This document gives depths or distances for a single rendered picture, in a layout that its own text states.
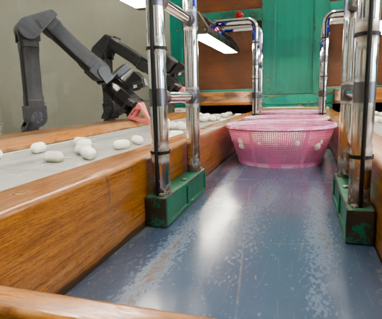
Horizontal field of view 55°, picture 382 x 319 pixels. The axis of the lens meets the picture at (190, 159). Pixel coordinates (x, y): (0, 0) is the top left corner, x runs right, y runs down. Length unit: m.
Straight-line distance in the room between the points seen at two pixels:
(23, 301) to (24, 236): 0.09
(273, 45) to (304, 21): 0.18
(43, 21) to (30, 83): 0.19
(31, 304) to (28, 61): 1.08
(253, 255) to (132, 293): 0.14
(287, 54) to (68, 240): 1.75
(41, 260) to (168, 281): 0.11
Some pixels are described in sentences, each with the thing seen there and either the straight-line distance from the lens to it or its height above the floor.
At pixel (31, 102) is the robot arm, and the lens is 1.24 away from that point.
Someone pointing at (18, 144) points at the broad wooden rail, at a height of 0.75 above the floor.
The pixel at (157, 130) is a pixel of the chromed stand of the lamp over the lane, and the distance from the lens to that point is 0.47.
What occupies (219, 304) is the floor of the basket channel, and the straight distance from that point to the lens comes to 0.32.
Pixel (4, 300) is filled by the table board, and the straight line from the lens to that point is 0.22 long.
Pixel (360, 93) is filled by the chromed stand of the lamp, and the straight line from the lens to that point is 0.44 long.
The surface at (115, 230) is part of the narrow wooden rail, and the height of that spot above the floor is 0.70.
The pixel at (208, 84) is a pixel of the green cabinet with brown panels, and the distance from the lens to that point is 2.04.
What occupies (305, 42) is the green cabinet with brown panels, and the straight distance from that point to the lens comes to 1.99.
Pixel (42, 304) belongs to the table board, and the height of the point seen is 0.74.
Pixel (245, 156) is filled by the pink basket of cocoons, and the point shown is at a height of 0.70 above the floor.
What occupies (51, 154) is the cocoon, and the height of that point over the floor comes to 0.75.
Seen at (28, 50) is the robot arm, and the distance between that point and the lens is 1.26.
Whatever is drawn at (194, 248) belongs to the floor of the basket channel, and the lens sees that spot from 0.42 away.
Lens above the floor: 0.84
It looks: 10 degrees down
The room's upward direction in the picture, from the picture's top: 1 degrees counter-clockwise
